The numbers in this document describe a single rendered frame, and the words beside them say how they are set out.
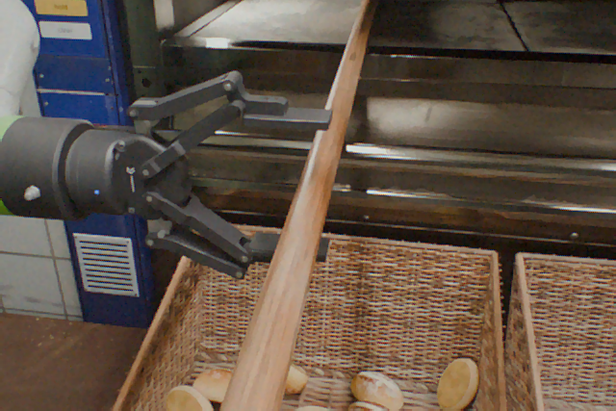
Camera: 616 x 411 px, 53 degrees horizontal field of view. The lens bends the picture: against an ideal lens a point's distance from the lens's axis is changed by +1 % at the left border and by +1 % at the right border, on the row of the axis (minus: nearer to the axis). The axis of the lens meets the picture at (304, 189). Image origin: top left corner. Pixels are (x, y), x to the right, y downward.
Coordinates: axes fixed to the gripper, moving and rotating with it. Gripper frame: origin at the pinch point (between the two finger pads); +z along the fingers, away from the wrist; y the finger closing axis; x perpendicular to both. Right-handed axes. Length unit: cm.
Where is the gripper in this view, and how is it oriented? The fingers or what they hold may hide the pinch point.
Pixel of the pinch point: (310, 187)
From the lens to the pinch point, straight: 52.9
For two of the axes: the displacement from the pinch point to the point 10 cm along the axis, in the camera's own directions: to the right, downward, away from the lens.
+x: -1.6, 4.5, -8.8
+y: 0.0, 8.9, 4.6
